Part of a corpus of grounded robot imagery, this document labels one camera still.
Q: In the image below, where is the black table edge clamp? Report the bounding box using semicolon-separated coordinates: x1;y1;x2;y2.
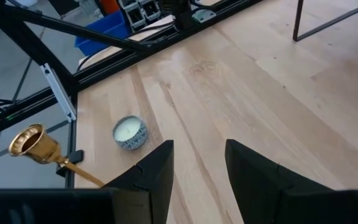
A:
55;149;85;178

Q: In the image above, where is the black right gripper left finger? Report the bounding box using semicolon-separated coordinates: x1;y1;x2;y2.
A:
0;139;175;224

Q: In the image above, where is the blue plastic bin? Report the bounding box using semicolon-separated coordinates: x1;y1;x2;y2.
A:
74;10;132;57

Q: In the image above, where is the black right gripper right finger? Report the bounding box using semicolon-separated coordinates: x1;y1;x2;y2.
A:
224;139;358;224

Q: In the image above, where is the blue white patterned candle tin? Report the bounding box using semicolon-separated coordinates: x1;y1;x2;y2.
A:
112;115;149;151

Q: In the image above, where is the silver aluminium extrusion bar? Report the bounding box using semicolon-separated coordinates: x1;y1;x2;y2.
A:
40;63;78;123

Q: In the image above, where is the orange object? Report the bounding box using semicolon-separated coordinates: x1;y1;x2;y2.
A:
99;0;121;16

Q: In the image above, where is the medium brass candlestick holder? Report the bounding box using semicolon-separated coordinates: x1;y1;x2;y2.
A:
8;123;105;188

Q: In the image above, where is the grey aluminium extrusion stack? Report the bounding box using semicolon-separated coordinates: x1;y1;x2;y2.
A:
116;0;163;31

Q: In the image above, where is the wooden shelf with black legs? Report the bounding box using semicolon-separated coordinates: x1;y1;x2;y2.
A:
291;0;358;43

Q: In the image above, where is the black aluminium rig frame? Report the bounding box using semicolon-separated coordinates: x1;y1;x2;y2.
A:
0;0;262;189

